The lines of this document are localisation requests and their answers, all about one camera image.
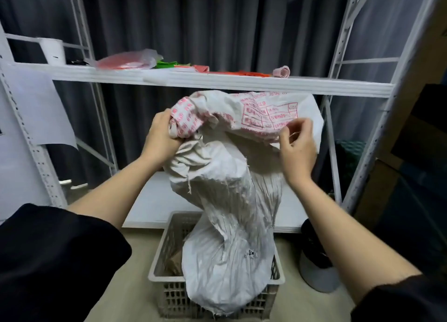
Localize person's right hand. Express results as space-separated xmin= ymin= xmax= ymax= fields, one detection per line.
xmin=278 ymin=118 xmax=318 ymax=190

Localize person's left hand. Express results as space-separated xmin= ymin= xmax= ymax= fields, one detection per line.
xmin=139 ymin=108 xmax=184 ymax=169

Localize small dark cardboard box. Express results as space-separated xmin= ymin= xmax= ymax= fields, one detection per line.
xmin=166 ymin=250 xmax=184 ymax=277

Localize white woven sack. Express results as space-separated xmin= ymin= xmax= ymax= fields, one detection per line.
xmin=162 ymin=89 xmax=325 ymax=315

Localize person's left forearm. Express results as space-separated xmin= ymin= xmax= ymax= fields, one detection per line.
xmin=66 ymin=156 xmax=165 ymax=228

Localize person's right forearm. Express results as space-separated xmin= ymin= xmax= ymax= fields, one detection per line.
xmin=290 ymin=178 xmax=421 ymax=305

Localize clear plastic bag red contents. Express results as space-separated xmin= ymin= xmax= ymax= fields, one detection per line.
xmin=83 ymin=48 xmax=164 ymax=71

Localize large blue-printed cardboard box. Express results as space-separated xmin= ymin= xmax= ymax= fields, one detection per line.
xmin=354 ymin=159 xmax=447 ymax=274

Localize person's black left sleeve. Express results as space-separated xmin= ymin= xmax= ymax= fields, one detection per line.
xmin=0 ymin=203 xmax=133 ymax=322

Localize person's black sleeve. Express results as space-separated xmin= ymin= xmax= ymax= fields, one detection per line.
xmin=0 ymin=203 xmax=133 ymax=322
xmin=351 ymin=275 xmax=447 ymax=322

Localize person's black right sleeve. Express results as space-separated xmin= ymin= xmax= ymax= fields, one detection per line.
xmin=351 ymin=275 xmax=447 ymax=322

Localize green mesh bundle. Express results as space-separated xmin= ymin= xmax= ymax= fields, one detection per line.
xmin=335 ymin=140 xmax=367 ymax=193

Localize white tape strip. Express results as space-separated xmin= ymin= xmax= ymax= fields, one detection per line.
xmin=143 ymin=70 xmax=172 ymax=85

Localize white metal shelf rack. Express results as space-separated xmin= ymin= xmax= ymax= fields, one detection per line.
xmin=0 ymin=0 xmax=440 ymax=234

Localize green item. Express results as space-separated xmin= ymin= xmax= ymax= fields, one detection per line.
xmin=155 ymin=60 xmax=191 ymax=69

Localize pile of red ties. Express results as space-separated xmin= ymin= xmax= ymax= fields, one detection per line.
xmin=209 ymin=71 xmax=272 ymax=78

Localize white paper sheet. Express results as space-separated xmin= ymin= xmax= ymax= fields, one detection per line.
xmin=5 ymin=66 xmax=78 ymax=150

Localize grey trash bin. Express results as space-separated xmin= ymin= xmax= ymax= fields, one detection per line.
xmin=298 ymin=252 xmax=341 ymax=294

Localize grey curtain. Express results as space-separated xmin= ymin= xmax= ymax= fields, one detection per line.
xmin=0 ymin=0 xmax=430 ymax=193

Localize white paper cup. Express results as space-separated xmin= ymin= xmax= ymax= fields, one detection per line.
xmin=37 ymin=37 xmax=67 ymax=66

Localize white plastic slotted basket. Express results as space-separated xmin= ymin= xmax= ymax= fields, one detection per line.
xmin=148 ymin=211 xmax=285 ymax=320

